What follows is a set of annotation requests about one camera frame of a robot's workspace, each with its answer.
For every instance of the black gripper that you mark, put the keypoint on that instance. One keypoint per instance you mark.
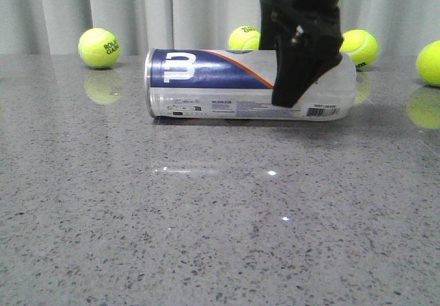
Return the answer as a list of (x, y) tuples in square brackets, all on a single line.
[(307, 37)]

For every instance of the right yellow Wilson tennis ball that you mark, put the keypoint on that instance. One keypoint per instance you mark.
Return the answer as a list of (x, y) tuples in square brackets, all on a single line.
[(361, 46)]

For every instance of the grey pleated curtain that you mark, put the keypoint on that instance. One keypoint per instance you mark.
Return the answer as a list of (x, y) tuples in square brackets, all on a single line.
[(402, 27)]

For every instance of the middle yellow tennis ball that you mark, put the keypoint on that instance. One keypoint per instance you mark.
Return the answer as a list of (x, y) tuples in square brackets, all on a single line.
[(244, 38)]

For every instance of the left yellow tennis ball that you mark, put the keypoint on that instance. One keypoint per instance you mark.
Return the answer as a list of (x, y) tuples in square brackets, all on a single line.
[(98, 48)]

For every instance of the clear Wilson tennis ball can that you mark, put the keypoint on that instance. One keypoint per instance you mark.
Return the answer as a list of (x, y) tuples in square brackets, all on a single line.
[(238, 85)]

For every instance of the far right yellow tennis ball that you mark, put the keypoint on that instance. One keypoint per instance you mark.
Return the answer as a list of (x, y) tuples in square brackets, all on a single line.
[(428, 65)]

